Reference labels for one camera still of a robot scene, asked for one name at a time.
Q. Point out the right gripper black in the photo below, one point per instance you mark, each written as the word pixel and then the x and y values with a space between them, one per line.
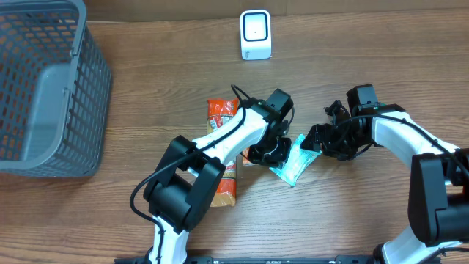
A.
pixel 326 137

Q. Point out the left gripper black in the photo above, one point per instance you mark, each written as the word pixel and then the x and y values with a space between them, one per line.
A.
pixel 267 153

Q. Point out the green wet wipes packet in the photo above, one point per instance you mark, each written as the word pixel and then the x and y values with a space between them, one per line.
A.
pixel 297 162

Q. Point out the orange spaghetti packet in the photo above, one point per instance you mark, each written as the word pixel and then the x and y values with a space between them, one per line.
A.
pixel 219 112

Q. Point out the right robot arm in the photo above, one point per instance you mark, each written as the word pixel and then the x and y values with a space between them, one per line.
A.
pixel 437 208

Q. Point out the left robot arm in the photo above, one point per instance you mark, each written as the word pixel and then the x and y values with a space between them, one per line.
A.
pixel 180 190

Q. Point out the white barcode scanner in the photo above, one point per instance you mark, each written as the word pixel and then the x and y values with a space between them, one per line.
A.
pixel 255 35

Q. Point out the grey plastic mesh basket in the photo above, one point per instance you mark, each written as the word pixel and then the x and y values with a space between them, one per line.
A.
pixel 55 90

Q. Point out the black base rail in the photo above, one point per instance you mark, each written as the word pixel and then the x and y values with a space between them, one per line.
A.
pixel 340 259

